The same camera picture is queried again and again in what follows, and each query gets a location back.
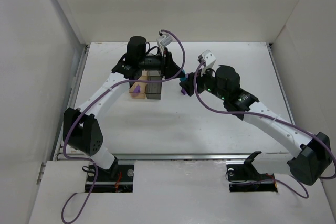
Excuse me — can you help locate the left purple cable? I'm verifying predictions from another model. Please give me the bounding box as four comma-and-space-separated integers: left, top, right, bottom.
60, 29, 187, 224

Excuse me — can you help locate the aluminium table edge rail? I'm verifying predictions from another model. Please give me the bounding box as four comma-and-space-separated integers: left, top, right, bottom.
266, 43, 295, 125

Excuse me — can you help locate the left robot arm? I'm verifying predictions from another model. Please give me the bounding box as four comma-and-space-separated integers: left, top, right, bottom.
63, 29, 185, 178

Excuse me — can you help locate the purple cable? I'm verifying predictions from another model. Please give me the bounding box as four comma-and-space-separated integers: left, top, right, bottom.
60, 29, 187, 224
193, 60, 336, 199

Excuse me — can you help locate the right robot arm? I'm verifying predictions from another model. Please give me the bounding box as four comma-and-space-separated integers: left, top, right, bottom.
180, 63, 335, 186

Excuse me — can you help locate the left aluminium rail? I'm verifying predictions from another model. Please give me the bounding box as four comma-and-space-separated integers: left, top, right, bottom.
36, 44, 89, 184

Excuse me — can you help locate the smoky grey transparent container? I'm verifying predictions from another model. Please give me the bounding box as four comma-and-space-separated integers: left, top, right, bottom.
145, 71, 162, 100

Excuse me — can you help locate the front aluminium rail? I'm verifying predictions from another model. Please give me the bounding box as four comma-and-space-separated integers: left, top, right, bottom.
52, 152, 307, 162

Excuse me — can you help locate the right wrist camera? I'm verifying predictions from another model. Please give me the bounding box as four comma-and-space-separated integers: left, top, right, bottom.
198, 50, 216, 76

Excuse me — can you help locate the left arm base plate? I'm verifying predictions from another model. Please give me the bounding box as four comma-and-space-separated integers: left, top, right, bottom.
92, 164, 134, 193

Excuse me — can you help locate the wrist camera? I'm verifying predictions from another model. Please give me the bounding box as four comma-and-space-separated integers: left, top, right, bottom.
156, 32, 173, 52
198, 50, 216, 76

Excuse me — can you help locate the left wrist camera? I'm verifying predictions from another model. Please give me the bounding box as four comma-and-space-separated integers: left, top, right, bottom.
156, 32, 173, 52

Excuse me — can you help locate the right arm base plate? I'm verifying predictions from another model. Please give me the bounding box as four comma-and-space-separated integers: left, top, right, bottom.
225, 151, 278, 193

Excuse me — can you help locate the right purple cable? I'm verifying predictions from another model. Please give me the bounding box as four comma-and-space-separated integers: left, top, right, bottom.
193, 60, 336, 199

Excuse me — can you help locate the teal lego brick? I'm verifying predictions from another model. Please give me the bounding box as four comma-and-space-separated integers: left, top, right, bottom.
179, 69, 186, 82

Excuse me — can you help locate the small purple lego brick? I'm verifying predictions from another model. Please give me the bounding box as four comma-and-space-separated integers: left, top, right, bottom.
132, 84, 141, 97

